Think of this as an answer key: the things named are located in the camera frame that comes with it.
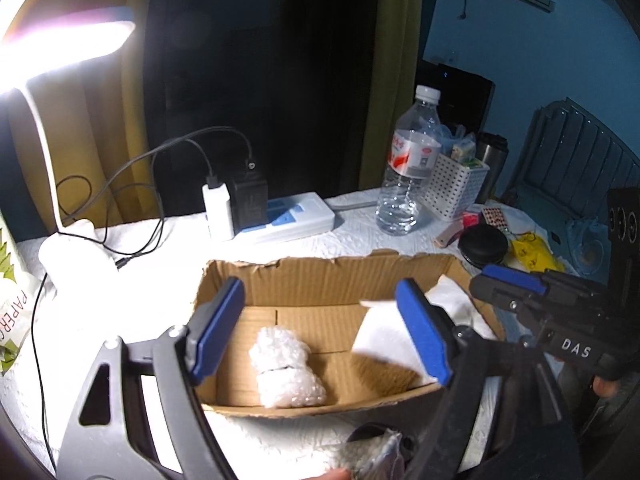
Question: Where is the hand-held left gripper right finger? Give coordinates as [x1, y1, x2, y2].
[395, 278, 583, 480]

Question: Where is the black round case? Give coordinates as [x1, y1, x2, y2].
[459, 224, 509, 268]

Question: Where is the green yellow carton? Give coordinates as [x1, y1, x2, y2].
[450, 140, 488, 168]

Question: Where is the red dotted blister pack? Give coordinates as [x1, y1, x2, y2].
[480, 202, 512, 233]

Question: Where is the white power strip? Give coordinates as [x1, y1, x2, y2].
[207, 191, 336, 245]

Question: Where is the black power adapter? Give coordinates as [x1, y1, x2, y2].
[227, 160, 269, 231]

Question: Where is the yellow-green curtain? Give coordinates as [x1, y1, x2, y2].
[362, 0, 442, 197]
[80, 0, 157, 223]

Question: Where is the steel tumbler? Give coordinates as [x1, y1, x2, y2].
[475, 131, 510, 201]

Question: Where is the yellow packet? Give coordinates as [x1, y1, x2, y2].
[505, 232, 559, 273]

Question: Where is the black appliance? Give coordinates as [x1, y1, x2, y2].
[417, 57, 496, 135]

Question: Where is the grey power strip cord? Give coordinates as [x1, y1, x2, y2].
[327, 199, 381, 212]

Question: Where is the white desk lamp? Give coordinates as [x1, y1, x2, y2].
[0, 7, 137, 293]

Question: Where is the person's right hand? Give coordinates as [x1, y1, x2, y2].
[594, 376, 624, 400]

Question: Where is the dark slatted chair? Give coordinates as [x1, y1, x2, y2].
[500, 100, 640, 222]

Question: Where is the white tissue paper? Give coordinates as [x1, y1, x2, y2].
[351, 299, 442, 387]
[425, 274, 497, 342]

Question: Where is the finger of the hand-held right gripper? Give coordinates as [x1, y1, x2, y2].
[469, 263, 551, 322]

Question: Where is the brown cardboard box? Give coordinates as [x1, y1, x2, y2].
[192, 249, 506, 417]

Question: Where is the white perforated basket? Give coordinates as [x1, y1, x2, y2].
[417, 152, 490, 222]

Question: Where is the clear plastic water bottle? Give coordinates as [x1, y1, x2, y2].
[376, 85, 445, 236]

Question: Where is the clear blue plastic bag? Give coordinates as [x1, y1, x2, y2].
[419, 110, 476, 150]

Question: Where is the white bubble wrap roll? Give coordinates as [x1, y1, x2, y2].
[248, 326, 311, 372]
[256, 364, 328, 407]

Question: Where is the clear bubble wrap pouch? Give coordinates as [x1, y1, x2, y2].
[334, 430, 407, 480]

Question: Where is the paper towel pack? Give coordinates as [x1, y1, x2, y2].
[0, 210, 43, 377]

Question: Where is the black charger cable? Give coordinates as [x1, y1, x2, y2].
[114, 137, 221, 270]

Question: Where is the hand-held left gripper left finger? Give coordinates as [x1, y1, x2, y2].
[56, 276, 246, 480]

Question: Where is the white embossed table cover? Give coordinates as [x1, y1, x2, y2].
[0, 187, 617, 480]

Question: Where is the black lamp cable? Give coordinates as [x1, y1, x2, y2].
[29, 274, 58, 473]

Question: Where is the white plug charger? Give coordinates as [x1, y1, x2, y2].
[202, 183, 235, 241]

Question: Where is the beige small case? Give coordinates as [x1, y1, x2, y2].
[434, 224, 464, 249]

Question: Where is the black adapter cable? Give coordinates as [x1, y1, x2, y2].
[54, 126, 257, 235]

